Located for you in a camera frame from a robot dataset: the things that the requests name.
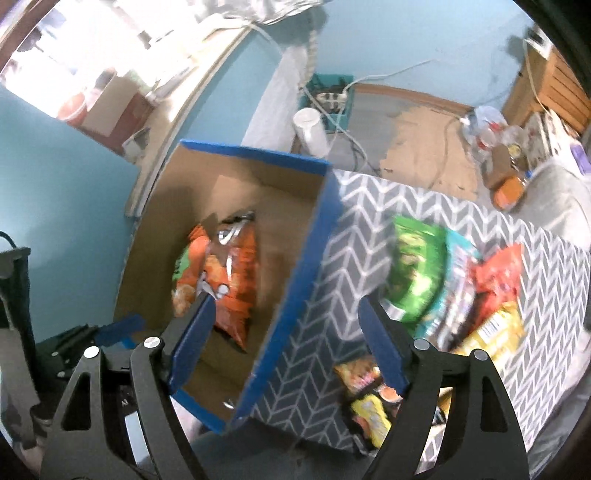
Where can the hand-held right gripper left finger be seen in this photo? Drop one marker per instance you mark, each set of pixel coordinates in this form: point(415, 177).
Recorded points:
point(194, 341)

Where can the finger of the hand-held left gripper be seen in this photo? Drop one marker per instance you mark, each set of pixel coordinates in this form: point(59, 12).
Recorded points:
point(78, 341)

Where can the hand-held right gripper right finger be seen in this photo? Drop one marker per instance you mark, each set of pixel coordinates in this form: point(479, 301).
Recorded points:
point(383, 341)

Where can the orange snack packet silver top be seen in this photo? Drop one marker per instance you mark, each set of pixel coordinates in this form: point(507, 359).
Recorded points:
point(235, 258)

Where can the red snack packet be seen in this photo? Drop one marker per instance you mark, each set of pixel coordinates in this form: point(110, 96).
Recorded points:
point(501, 277)

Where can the cardboard box with blue rim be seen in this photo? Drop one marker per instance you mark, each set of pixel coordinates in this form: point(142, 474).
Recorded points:
point(277, 207)

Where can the green and orange snack packet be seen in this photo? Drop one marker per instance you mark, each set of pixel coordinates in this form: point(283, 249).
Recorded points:
point(184, 277)

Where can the small yellow snack packet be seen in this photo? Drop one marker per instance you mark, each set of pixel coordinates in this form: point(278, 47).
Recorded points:
point(369, 415)

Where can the teal snack packet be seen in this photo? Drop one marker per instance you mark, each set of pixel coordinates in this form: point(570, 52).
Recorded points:
point(455, 286)

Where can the orange bottle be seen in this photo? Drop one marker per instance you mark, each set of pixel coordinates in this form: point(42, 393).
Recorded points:
point(508, 194)

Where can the small grey stand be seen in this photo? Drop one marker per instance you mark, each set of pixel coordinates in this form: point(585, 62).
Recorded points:
point(136, 143)

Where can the small brown box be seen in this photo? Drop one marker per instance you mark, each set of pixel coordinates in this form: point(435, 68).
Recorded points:
point(501, 164)

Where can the grey cushion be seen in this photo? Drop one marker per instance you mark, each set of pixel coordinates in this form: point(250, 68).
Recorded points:
point(558, 198)

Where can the wooden window sill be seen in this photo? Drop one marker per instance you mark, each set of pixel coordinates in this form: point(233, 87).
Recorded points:
point(171, 115)

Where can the teal plastic crate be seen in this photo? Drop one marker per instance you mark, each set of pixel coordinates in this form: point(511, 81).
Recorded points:
point(341, 115)

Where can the red bowl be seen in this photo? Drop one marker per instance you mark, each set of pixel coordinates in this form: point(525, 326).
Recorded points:
point(73, 108)

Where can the open cardboard box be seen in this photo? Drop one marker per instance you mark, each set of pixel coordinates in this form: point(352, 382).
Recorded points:
point(111, 106)

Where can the clear plastic bag of bottles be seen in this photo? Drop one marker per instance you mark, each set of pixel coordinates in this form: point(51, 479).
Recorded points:
point(485, 124)

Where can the white power strip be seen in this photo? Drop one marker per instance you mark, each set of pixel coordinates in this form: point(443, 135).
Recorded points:
point(330, 99)

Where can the white textured panel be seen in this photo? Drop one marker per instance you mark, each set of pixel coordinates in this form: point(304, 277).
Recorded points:
point(272, 106)

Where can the patterned printed sheet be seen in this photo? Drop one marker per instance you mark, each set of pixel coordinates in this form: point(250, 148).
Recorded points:
point(554, 138)

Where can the wooden cabinet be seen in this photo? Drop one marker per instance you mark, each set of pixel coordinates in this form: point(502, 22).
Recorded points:
point(549, 83)

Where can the grey printed cloth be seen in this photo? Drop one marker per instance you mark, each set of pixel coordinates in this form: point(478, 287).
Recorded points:
point(277, 11)

